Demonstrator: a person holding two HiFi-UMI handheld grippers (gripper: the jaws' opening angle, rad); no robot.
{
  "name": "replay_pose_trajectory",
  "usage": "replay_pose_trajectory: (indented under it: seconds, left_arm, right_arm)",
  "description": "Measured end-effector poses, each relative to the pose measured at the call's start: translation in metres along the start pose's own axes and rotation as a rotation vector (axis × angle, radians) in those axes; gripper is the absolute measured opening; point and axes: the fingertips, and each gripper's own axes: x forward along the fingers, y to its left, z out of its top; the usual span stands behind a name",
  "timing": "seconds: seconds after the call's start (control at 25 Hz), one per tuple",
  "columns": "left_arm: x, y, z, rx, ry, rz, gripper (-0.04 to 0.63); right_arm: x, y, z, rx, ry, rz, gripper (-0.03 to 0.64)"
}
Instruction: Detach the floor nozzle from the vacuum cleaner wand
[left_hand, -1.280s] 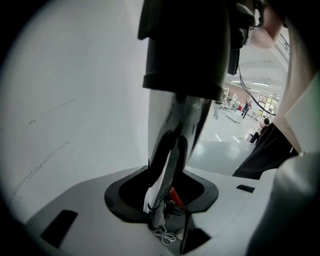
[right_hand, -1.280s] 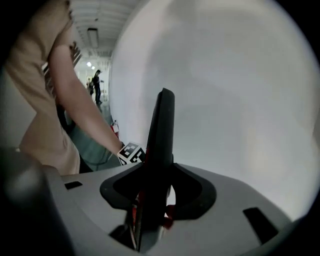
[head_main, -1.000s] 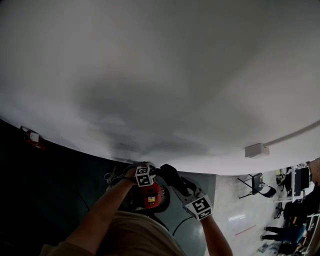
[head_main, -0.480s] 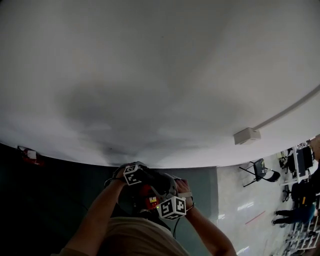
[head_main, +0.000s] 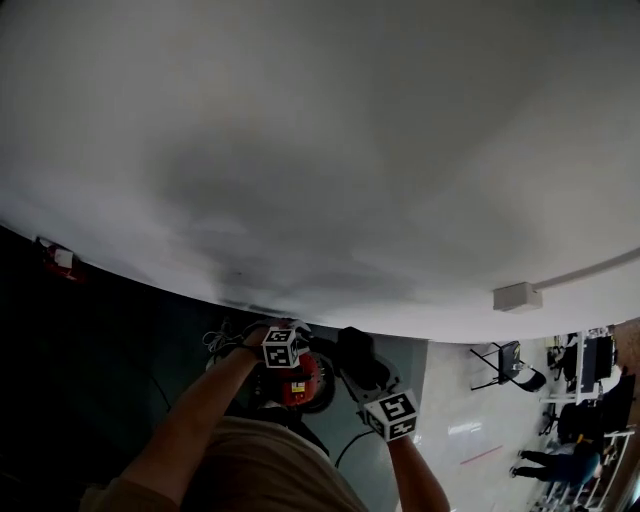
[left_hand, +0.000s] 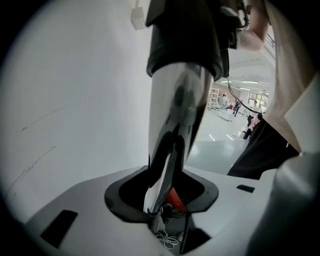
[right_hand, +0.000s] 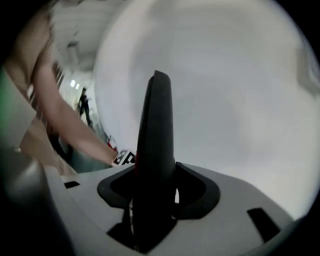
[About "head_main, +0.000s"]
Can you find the person's right forearm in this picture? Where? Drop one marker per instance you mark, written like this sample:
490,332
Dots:
417,475

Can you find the red vacuum cleaner body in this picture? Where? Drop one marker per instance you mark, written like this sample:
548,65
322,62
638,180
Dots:
300,382

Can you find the red box with white label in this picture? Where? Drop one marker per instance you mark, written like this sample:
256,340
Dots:
57,261

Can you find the white frame table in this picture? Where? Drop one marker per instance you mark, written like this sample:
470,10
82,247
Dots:
580,370

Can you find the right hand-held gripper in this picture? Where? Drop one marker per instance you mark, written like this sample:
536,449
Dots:
395,412

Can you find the white wall conduit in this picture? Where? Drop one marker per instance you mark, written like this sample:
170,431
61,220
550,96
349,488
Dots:
590,271

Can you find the person's beige shirt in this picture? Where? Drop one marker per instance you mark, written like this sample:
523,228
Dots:
240,470

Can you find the black office chair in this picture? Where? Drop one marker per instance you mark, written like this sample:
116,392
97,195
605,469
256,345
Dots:
575,420

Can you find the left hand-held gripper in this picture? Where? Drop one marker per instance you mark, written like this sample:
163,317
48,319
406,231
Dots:
278,348

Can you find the person's left forearm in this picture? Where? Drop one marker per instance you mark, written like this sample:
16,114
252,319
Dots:
200,415

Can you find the white wall junction box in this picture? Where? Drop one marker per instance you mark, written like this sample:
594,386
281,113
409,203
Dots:
517,298

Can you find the black folding chair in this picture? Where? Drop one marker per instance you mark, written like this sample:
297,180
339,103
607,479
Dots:
512,367

